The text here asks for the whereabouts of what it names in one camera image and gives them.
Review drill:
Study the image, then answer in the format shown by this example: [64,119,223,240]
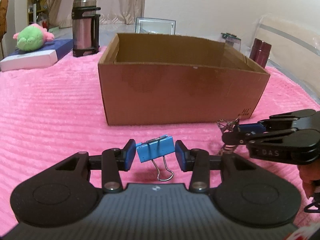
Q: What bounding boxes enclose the blue binder clip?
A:
[136,134,175,182]

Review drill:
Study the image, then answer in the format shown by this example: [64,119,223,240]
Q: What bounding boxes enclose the person's right hand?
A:
[298,159,320,199]

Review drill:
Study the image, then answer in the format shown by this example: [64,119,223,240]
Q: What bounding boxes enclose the dark red cylindrical canister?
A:
[249,38,272,68]

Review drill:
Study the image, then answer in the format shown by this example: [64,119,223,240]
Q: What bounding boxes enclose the pink plush blanket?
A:
[1,47,319,236]

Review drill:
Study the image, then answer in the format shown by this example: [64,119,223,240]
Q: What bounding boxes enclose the clear jar green lid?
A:
[220,33,241,51]

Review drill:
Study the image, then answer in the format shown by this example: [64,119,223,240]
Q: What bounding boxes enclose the brown cardboard box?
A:
[98,33,270,126]

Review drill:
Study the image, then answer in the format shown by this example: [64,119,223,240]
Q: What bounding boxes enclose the blue white flat box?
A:
[1,39,73,72]

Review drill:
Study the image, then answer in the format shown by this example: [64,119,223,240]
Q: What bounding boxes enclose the silver framed sand picture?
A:
[135,17,176,35]

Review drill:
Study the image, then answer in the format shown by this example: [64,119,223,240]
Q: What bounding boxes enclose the green pink plush toy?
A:
[13,23,55,52]

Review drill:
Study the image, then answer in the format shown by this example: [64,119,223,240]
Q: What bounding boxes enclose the hanging jackets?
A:
[0,0,9,42]

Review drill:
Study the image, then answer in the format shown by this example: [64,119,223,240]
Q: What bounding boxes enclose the steel thermos black handle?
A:
[72,0,101,57]

